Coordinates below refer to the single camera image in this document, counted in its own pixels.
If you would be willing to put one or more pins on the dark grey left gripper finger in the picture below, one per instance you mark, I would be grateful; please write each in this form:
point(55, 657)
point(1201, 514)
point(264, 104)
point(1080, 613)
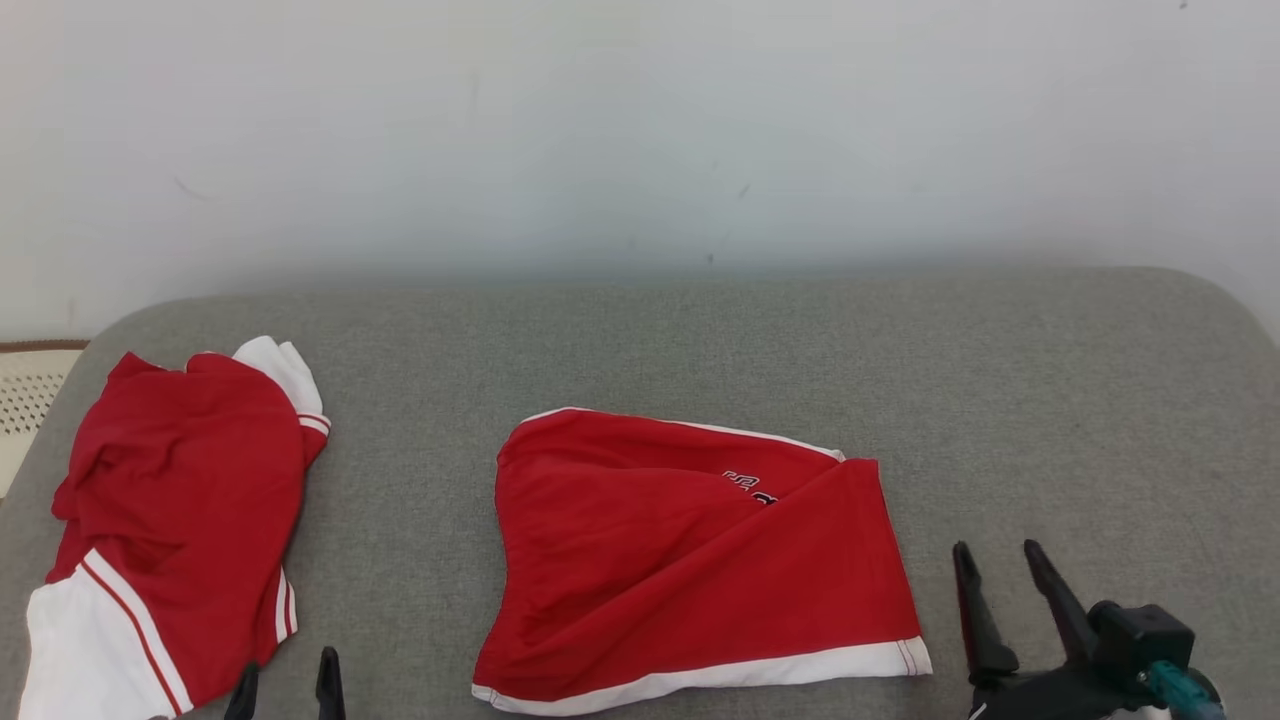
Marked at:
point(330, 695)
point(244, 700)

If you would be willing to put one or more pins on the red jersey with white sleeves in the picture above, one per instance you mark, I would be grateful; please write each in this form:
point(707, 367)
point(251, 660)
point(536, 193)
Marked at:
point(180, 500)

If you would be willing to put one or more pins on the white perforated laundry basket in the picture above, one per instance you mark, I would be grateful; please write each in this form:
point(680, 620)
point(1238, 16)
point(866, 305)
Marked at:
point(25, 400)

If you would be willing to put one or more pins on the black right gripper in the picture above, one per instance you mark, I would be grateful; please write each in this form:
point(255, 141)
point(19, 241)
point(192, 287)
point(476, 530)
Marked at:
point(1050, 697)

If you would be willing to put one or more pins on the red shorts with white trim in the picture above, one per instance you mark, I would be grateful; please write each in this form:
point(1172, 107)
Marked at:
point(680, 580)

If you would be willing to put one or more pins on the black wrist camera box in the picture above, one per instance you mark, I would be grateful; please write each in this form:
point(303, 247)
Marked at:
point(1140, 640)

